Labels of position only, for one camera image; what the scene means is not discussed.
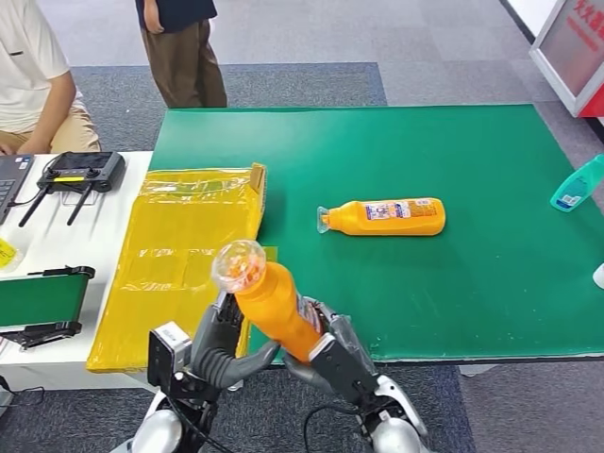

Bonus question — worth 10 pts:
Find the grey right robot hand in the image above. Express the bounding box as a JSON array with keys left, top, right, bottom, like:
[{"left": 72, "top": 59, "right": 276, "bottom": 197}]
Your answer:
[{"left": 283, "top": 299, "right": 380, "bottom": 408}]

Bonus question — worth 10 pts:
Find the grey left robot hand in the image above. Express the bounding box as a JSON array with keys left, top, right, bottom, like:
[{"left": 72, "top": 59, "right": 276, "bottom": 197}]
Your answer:
[{"left": 191, "top": 290, "right": 283, "bottom": 392}]

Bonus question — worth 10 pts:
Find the orange bottle with clear cap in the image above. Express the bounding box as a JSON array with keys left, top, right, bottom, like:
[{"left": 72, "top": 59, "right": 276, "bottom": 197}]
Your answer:
[
  {"left": 211, "top": 239, "right": 326, "bottom": 365},
  {"left": 316, "top": 197, "right": 447, "bottom": 238}
]

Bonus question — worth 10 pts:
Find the teal plastic bottle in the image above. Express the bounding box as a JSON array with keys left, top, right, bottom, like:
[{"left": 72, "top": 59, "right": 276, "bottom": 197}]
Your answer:
[{"left": 549, "top": 154, "right": 604, "bottom": 214}]

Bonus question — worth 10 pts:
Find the yellow plastic-wrapped cardboard box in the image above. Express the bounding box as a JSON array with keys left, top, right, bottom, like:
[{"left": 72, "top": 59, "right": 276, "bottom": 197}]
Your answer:
[{"left": 86, "top": 162, "right": 279, "bottom": 375}]

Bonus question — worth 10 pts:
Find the green table mat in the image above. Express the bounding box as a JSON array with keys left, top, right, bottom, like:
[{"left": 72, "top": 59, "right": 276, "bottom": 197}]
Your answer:
[{"left": 148, "top": 103, "right": 604, "bottom": 365}]

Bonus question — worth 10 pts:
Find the white table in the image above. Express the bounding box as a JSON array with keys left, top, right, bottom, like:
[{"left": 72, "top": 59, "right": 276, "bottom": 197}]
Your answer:
[{"left": 0, "top": 151, "right": 157, "bottom": 394}]

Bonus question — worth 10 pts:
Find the green belt conveyor unit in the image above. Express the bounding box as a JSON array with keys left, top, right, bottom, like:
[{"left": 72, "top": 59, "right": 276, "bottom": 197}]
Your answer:
[{"left": 0, "top": 265, "right": 96, "bottom": 350}]

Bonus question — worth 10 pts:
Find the black remote controller with antennas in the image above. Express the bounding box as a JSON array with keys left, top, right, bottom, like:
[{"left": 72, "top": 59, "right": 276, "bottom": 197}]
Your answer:
[{"left": 18, "top": 151, "right": 127, "bottom": 228}]

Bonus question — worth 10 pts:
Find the clear bag with yellow label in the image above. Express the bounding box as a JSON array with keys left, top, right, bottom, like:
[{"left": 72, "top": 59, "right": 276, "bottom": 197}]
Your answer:
[{"left": 0, "top": 236, "right": 24, "bottom": 274}]

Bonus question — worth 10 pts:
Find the person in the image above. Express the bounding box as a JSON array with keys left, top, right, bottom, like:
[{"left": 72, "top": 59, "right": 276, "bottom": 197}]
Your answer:
[
  {"left": 0, "top": 0, "right": 101, "bottom": 157},
  {"left": 134, "top": 0, "right": 229, "bottom": 109}
]

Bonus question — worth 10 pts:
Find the grey laptop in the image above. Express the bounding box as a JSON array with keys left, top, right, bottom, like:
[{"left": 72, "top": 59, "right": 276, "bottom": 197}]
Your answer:
[{"left": 0, "top": 154, "right": 35, "bottom": 227}]

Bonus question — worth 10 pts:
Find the red and white display stand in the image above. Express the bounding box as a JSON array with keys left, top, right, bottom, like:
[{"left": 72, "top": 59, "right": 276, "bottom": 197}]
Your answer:
[{"left": 528, "top": 0, "right": 604, "bottom": 119}]

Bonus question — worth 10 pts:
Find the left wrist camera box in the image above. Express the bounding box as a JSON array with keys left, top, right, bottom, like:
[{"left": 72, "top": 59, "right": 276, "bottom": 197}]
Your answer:
[{"left": 146, "top": 322, "right": 194, "bottom": 389}]

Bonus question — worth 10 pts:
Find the black cable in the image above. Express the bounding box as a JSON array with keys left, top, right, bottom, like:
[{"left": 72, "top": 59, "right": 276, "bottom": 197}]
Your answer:
[
  {"left": 301, "top": 405, "right": 369, "bottom": 453},
  {"left": 0, "top": 375, "right": 45, "bottom": 409}
]

